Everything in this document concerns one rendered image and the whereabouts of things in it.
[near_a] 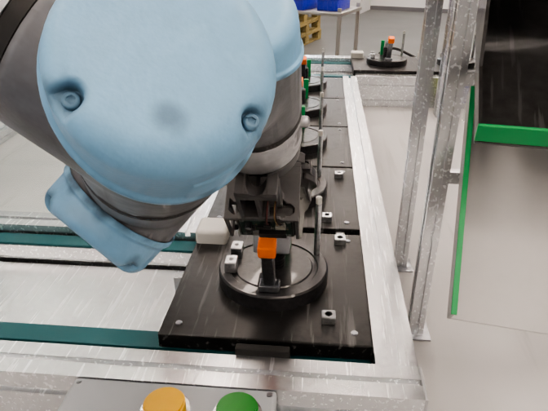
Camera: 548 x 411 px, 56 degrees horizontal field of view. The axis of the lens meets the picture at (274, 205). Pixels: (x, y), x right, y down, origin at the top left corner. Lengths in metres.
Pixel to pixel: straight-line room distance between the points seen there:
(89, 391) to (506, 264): 0.46
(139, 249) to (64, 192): 0.05
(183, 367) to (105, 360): 0.09
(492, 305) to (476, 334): 0.19
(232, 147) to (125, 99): 0.03
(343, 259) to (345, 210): 0.15
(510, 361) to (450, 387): 0.10
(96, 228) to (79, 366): 0.33
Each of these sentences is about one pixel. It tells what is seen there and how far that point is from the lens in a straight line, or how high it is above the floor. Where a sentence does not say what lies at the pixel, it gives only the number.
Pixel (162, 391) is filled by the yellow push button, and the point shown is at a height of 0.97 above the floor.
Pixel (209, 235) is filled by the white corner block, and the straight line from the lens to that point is 0.75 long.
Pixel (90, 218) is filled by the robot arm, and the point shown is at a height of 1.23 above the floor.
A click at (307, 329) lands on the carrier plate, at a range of 0.61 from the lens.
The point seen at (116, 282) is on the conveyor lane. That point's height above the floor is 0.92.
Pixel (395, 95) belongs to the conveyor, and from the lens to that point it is 1.81.
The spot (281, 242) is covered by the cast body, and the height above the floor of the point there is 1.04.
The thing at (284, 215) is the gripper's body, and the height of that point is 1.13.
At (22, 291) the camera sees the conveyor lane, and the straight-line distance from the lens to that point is 0.83.
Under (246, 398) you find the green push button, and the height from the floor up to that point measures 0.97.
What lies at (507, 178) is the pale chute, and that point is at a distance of 0.67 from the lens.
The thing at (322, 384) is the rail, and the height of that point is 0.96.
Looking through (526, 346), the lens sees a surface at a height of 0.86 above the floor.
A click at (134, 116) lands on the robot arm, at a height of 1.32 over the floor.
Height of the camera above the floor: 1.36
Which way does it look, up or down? 27 degrees down
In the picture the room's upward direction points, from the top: straight up
